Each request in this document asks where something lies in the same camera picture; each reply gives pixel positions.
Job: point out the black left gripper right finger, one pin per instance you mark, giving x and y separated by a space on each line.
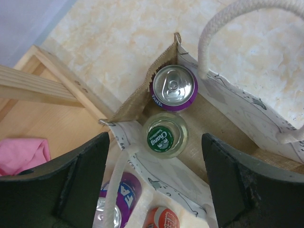
249 193

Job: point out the pink t-shirt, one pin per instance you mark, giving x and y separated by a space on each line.
20 154

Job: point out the red Coca-Cola can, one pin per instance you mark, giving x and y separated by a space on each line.
161 217

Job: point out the burlap canvas tote bag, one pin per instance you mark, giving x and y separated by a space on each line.
233 115

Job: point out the purple fanta can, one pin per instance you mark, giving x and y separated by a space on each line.
174 88
128 194

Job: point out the wooden clothes rack base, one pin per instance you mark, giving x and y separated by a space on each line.
41 98

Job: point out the green cap glass bottle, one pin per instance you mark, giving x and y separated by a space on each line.
165 135

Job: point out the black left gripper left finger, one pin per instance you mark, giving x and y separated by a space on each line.
61 193

